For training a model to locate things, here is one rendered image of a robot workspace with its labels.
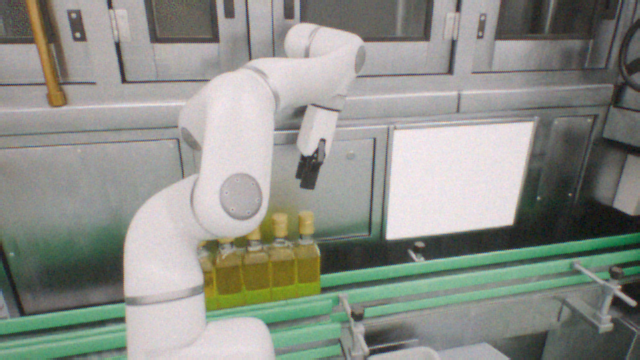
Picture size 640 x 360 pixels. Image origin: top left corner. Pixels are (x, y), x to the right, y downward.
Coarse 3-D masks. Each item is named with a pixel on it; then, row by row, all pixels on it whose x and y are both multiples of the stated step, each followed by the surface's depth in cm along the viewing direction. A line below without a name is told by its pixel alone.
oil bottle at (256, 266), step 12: (252, 252) 83; (264, 252) 84; (252, 264) 83; (264, 264) 84; (252, 276) 84; (264, 276) 85; (252, 288) 85; (264, 288) 86; (252, 300) 86; (264, 300) 87
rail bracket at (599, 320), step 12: (576, 264) 102; (588, 276) 98; (612, 276) 91; (612, 288) 92; (576, 300) 104; (624, 300) 90; (564, 312) 106; (576, 312) 101; (588, 312) 99; (600, 312) 96; (588, 324) 98; (600, 324) 95; (612, 324) 95
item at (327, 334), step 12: (324, 324) 80; (336, 324) 80; (276, 336) 77; (288, 336) 78; (300, 336) 79; (312, 336) 79; (324, 336) 80; (336, 336) 81; (276, 348) 79; (288, 348) 80; (300, 348) 80; (312, 348) 81; (324, 348) 81; (336, 348) 82
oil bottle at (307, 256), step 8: (296, 240) 88; (296, 248) 86; (304, 248) 85; (312, 248) 85; (296, 256) 85; (304, 256) 85; (312, 256) 85; (320, 256) 86; (296, 264) 86; (304, 264) 86; (312, 264) 86; (320, 264) 87; (296, 272) 87; (304, 272) 86; (312, 272) 87; (320, 272) 88; (296, 280) 87; (304, 280) 87; (312, 280) 88; (320, 280) 88; (296, 288) 89; (304, 288) 88; (312, 288) 88; (320, 288) 89; (296, 296) 90; (304, 296) 89
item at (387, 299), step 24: (552, 264) 101; (600, 264) 105; (624, 264) 108; (384, 288) 92; (408, 288) 93; (432, 288) 95; (456, 288) 97; (480, 288) 99; (504, 288) 101; (528, 288) 103; (216, 312) 84; (240, 312) 85; (336, 312) 91; (384, 312) 94; (48, 336) 77; (72, 336) 78
